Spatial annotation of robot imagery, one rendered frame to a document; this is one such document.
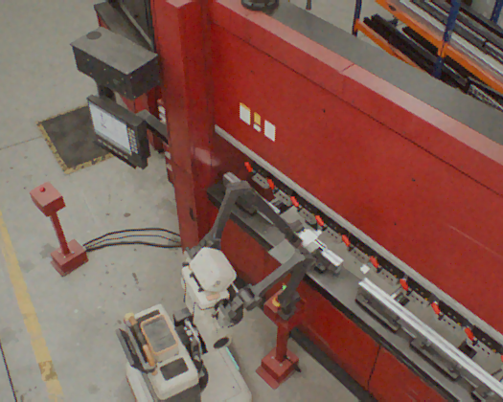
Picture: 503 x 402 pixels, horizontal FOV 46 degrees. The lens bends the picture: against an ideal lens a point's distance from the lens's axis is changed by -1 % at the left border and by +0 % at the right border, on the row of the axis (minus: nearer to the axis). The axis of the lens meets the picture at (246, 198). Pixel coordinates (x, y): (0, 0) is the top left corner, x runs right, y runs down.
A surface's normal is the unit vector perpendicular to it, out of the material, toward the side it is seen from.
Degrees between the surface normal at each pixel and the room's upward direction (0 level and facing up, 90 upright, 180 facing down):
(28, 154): 0
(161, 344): 0
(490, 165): 90
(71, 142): 0
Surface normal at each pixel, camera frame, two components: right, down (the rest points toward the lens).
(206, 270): -0.66, -0.21
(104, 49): 0.00, -0.68
